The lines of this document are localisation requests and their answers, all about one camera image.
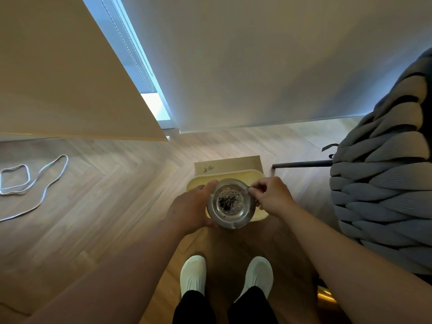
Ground person's right hand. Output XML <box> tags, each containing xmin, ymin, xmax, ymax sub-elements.
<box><xmin>248</xmin><ymin>177</ymin><xmax>301</xmax><ymax>218</ymax></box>

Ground person's left hand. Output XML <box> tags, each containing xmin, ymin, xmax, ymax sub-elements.
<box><xmin>167</xmin><ymin>180</ymin><xmax>219</xmax><ymax>235</ymax></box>

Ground clear glass bowl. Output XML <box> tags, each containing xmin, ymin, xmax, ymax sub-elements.
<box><xmin>206</xmin><ymin>178</ymin><xmax>257</xmax><ymax>230</ymax></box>

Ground person's right forearm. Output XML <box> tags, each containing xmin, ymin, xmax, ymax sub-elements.
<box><xmin>275</xmin><ymin>202</ymin><xmax>432</xmax><ymax>324</ymax></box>

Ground person's left forearm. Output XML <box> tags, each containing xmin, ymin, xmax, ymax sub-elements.
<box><xmin>20</xmin><ymin>216</ymin><xmax>189</xmax><ymax>324</ymax></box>

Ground pale yellow tray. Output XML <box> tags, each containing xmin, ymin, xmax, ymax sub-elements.
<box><xmin>187</xmin><ymin>169</ymin><xmax>269</xmax><ymax>223</ymax></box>

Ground dark crumbs in bowl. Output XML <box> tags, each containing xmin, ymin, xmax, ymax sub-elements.
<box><xmin>217</xmin><ymin>189</ymin><xmax>244</xmax><ymax>214</ymax></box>

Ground brown cardboard sheet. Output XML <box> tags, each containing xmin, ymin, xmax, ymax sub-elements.
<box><xmin>194</xmin><ymin>155</ymin><xmax>265</xmax><ymax>176</ymax></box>

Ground black metal chair leg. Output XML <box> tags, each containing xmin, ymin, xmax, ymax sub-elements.
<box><xmin>272</xmin><ymin>160</ymin><xmax>335</xmax><ymax>169</ymax></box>

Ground person's white right shoe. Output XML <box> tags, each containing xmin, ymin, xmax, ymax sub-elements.
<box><xmin>234</xmin><ymin>256</ymin><xmax>274</xmax><ymax>303</ymax></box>

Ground person's white shoe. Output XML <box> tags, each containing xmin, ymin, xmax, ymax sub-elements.
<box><xmin>234</xmin><ymin>256</ymin><xmax>274</xmax><ymax>303</ymax></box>
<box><xmin>180</xmin><ymin>255</ymin><xmax>207</xmax><ymax>299</ymax></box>

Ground person's white left shoe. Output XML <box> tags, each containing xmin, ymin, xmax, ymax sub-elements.
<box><xmin>180</xmin><ymin>255</ymin><xmax>207</xmax><ymax>299</ymax></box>

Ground gold metal base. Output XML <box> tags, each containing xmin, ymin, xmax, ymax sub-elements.
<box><xmin>317</xmin><ymin>286</ymin><xmax>339</xmax><ymax>305</ymax></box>

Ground person's black trousers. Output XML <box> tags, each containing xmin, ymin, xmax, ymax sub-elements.
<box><xmin>172</xmin><ymin>286</ymin><xmax>279</xmax><ymax>324</ymax></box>

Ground grey chunky knit chair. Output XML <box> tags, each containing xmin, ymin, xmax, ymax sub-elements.
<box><xmin>329</xmin><ymin>47</ymin><xmax>432</xmax><ymax>284</ymax></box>

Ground window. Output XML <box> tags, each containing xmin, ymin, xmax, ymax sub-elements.
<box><xmin>80</xmin><ymin>0</ymin><xmax>177</xmax><ymax>130</ymax></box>

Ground beige wooden cabinet panel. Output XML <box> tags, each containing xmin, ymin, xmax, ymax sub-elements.
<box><xmin>0</xmin><ymin>0</ymin><xmax>169</xmax><ymax>142</ymax></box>

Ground white cable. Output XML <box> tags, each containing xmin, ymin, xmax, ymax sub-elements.
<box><xmin>0</xmin><ymin>154</ymin><xmax>69</xmax><ymax>223</ymax></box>

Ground blind bead chain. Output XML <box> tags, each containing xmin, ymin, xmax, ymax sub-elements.
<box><xmin>99</xmin><ymin>0</ymin><xmax>156</xmax><ymax>93</ymax></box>

